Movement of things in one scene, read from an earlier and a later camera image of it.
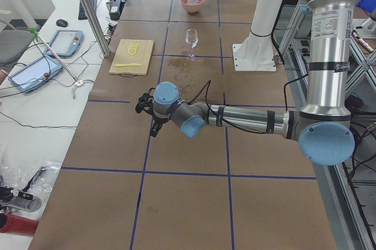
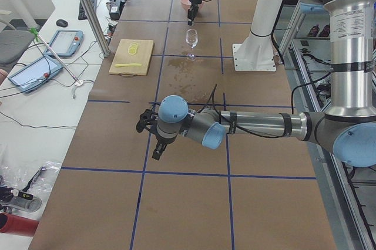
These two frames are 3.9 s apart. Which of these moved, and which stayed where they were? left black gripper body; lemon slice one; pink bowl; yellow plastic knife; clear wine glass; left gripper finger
Moved: left black gripper body; left gripper finger
Stayed: pink bowl; clear wine glass; yellow plastic knife; lemon slice one
